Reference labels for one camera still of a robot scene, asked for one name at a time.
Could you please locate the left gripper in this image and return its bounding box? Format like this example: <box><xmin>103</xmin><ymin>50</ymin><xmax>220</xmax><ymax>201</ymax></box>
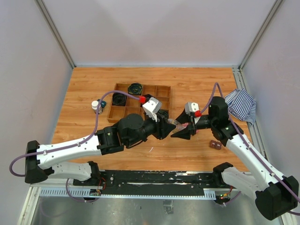
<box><xmin>127</xmin><ymin>112</ymin><xmax>176</xmax><ymax>147</ymax></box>

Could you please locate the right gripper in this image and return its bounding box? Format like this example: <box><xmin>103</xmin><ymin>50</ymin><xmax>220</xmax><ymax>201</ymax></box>
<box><xmin>171</xmin><ymin>108</ymin><xmax>216</xmax><ymax>140</ymax></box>

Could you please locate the white cap pill bottle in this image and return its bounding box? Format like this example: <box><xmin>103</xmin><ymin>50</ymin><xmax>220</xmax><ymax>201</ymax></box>
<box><xmin>91</xmin><ymin>100</ymin><xmax>103</xmax><ymax>114</ymax></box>

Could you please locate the pink pill organizer box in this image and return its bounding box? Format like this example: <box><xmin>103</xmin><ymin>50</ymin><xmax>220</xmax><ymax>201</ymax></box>
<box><xmin>183</xmin><ymin>123</ymin><xmax>199</xmax><ymax>133</ymax></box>

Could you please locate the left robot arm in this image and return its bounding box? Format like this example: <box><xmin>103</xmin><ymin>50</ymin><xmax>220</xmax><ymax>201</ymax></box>
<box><xmin>25</xmin><ymin>113</ymin><xmax>176</xmax><ymax>186</ymax></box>

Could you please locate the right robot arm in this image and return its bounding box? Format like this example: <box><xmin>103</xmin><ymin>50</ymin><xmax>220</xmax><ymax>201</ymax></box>
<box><xmin>172</xmin><ymin>97</ymin><xmax>300</xmax><ymax>220</ymax></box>

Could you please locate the brown pill box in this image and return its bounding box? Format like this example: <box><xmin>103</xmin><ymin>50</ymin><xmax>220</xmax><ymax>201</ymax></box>
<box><xmin>209</xmin><ymin>140</ymin><xmax>222</xmax><ymax>150</ymax></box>

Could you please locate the striped cloth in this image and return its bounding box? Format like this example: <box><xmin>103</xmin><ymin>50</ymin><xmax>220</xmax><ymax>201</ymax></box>
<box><xmin>225</xmin><ymin>89</ymin><xmax>256</xmax><ymax>126</ymax></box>

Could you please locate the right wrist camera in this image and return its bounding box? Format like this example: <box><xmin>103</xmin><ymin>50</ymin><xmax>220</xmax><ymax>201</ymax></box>
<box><xmin>185</xmin><ymin>102</ymin><xmax>202</xmax><ymax>117</ymax></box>

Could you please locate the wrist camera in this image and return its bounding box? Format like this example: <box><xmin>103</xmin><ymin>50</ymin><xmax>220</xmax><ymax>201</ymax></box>
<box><xmin>142</xmin><ymin>97</ymin><xmax>162</xmax><ymax>122</ymax></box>
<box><xmin>185</xmin><ymin>102</ymin><xmax>202</xmax><ymax>117</ymax></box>

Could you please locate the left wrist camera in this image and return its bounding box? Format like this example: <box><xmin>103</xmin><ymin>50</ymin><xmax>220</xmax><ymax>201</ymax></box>
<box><xmin>142</xmin><ymin>97</ymin><xmax>162</xmax><ymax>122</ymax></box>

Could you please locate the black green coiled cable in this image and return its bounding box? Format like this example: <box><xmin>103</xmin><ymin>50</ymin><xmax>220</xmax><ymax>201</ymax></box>
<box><xmin>127</xmin><ymin>82</ymin><xmax>143</xmax><ymax>95</ymax></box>

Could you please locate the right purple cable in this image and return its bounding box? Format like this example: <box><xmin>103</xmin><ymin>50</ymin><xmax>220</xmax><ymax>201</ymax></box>
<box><xmin>195</xmin><ymin>82</ymin><xmax>300</xmax><ymax>216</ymax></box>

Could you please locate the purple cable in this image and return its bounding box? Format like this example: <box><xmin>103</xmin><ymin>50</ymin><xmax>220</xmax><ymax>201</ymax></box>
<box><xmin>195</xmin><ymin>82</ymin><xmax>300</xmax><ymax>216</ymax></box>
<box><xmin>9</xmin><ymin>90</ymin><xmax>146</xmax><ymax>203</ymax></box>

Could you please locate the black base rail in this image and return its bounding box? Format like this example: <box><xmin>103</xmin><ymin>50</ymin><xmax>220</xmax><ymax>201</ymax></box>
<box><xmin>68</xmin><ymin>170</ymin><xmax>232</xmax><ymax>198</ymax></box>

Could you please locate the black coiled cable left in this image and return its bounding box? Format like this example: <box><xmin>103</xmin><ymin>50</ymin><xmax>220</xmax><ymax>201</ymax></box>
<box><xmin>111</xmin><ymin>91</ymin><xmax>128</xmax><ymax>105</ymax></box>

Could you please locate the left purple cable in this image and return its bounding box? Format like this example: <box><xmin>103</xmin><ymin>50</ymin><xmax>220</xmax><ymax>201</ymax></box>
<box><xmin>9</xmin><ymin>90</ymin><xmax>146</xmax><ymax>203</ymax></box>

